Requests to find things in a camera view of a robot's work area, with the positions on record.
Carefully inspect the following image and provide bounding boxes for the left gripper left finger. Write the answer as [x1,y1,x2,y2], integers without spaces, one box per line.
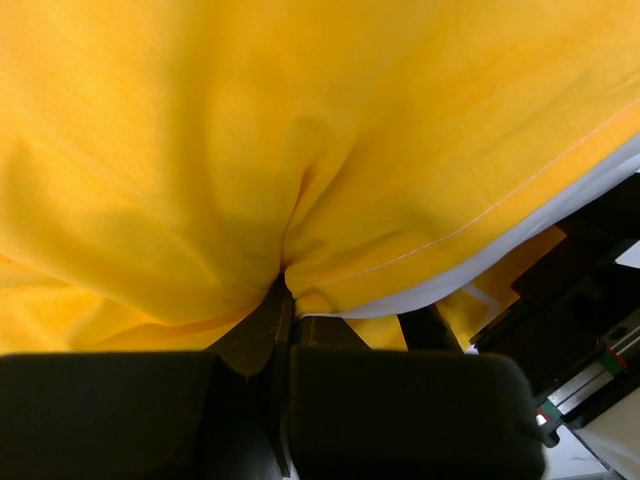
[1,287,293,479]

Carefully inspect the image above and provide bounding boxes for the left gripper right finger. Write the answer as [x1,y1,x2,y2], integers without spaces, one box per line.
[288,317,545,479]

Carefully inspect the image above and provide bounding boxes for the yellow pillowcase with white print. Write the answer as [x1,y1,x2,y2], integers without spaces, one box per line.
[1,1,639,354]

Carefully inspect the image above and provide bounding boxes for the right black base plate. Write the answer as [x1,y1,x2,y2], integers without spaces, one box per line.
[399,169,640,396]

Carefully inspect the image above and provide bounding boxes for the aluminium rail front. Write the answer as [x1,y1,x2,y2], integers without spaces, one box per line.
[537,311,639,436]

